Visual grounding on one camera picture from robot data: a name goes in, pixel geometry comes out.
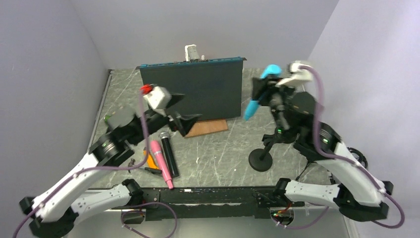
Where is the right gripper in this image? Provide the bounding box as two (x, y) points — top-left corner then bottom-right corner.
(249, 73), (296, 136)

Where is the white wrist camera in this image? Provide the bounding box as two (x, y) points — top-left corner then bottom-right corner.
(275, 60), (314, 88)
(140, 84), (172, 117)

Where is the black stand with blue mic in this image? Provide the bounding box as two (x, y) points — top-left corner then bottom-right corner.
(248, 108), (296, 173)

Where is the pink microphone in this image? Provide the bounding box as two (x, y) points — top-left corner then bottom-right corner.
(150, 140), (174, 189)

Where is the black handheld microphone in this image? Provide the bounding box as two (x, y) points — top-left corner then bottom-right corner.
(159, 132), (180, 178)

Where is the blue microphone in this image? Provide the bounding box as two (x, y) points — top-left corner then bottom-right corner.
(244, 64), (282, 121)

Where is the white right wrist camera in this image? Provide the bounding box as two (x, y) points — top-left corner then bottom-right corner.
(275, 60), (314, 88)

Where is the black tripod shock mount stand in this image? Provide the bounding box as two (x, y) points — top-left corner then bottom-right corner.
(295, 147), (368, 180)

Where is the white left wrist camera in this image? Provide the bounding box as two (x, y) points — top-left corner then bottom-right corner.
(140, 84), (172, 117)

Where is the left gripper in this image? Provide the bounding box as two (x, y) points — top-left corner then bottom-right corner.
(128, 92), (202, 146)

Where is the black front mounting rail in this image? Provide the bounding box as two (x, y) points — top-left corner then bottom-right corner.
(121, 186), (304, 221)

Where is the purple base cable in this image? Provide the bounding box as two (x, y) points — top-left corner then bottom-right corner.
(270, 203), (330, 230)
(120, 201), (178, 238)

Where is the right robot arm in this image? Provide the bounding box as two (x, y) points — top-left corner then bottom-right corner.
(245, 75), (393, 222)

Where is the green plastic fitting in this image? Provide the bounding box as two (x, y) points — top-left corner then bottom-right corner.
(103, 115), (112, 124)

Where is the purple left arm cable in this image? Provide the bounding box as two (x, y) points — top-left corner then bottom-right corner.
(12, 90), (152, 238)

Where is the white grey device behind board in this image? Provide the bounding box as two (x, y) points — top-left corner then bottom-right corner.
(184, 44), (205, 61)

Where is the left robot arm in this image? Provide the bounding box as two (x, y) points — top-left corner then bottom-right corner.
(19, 107), (199, 238)

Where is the wooden base plate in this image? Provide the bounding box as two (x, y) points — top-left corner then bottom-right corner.
(185, 119), (228, 138)

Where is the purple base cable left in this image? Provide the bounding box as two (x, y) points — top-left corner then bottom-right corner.
(120, 201), (178, 238)

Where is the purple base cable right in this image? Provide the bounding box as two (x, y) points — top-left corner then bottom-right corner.
(270, 203), (330, 230)

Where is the dark teal panel board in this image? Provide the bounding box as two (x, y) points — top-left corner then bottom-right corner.
(137, 57), (245, 120)

